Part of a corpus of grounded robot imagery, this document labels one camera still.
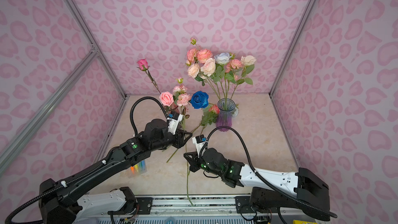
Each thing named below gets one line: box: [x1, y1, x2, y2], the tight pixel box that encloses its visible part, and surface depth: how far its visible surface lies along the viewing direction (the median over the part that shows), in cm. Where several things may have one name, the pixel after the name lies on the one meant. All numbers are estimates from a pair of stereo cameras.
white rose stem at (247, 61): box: [230, 54, 257, 100], surface depth 80 cm
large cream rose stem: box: [200, 58, 223, 104], surface depth 73 cm
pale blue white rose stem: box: [211, 52, 233, 109], surface depth 75 cm
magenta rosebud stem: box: [136, 58, 162, 94], surface depth 80 cm
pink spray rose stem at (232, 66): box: [225, 51, 243, 100], surface depth 80 cm
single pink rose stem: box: [159, 91, 175, 115], surface depth 62 cm
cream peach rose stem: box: [187, 63, 222, 104], surface depth 76 cm
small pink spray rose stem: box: [172, 77, 192, 131], surface depth 72 cm
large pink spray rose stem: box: [185, 37, 213, 67], surface depth 76 cm
